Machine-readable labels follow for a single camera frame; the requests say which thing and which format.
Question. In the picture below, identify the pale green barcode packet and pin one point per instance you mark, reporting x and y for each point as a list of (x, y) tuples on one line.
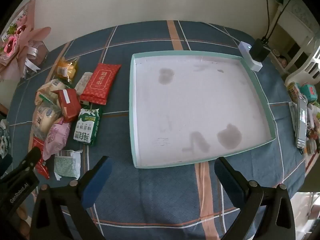
[(67, 165)]

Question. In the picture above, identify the long red gold-print packet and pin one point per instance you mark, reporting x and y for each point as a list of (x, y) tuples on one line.
[(100, 82)]

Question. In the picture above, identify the teal toy box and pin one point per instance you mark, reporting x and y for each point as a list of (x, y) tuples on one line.
[(308, 92)]

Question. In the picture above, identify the green white biscuit packet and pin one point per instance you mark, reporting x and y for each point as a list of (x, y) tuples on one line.
[(86, 127)]

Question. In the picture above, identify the smartphone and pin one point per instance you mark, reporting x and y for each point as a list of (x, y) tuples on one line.
[(302, 120)]

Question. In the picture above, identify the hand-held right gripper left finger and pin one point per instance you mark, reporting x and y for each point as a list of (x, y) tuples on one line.
[(98, 180)]

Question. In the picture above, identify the pink snack packet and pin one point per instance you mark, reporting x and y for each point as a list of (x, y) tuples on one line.
[(56, 137)]

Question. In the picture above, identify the white paper-look snack packet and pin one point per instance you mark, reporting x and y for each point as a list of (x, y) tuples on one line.
[(83, 83)]

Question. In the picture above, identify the cream shelf unit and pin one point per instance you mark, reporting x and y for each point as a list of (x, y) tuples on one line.
[(287, 30)]

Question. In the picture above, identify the dark red packet white label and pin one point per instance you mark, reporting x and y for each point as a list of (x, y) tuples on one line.
[(70, 107)]

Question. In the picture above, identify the patterned tape roll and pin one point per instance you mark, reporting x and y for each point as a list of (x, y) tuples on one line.
[(293, 91)]

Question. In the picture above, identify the small red flower-print packet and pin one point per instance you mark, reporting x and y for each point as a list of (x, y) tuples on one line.
[(43, 168)]

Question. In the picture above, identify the black charger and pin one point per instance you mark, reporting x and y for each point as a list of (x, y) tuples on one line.
[(258, 51)]

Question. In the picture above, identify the teal shallow cardboard box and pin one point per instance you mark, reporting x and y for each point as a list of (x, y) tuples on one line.
[(195, 105)]

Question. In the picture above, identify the clear bun packet blue label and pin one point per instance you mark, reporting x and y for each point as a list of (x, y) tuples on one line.
[(46, 120)]

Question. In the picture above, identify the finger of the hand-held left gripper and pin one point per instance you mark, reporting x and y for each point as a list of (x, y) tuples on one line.
[(33, 157)]

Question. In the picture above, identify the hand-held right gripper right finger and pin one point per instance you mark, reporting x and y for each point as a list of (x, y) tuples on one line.
[(226, 180)]

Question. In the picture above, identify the white power strip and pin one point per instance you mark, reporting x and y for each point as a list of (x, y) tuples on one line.
[(253, 63)]

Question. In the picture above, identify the orange clear-wrapped snack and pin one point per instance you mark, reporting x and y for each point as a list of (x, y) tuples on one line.
[(65, 70)]

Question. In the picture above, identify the pink flower bouquet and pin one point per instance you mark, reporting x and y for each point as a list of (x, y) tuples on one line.
[(17, 42)]

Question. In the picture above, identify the person's left hand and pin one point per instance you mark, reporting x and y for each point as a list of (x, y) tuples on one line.
[(21, 213)]

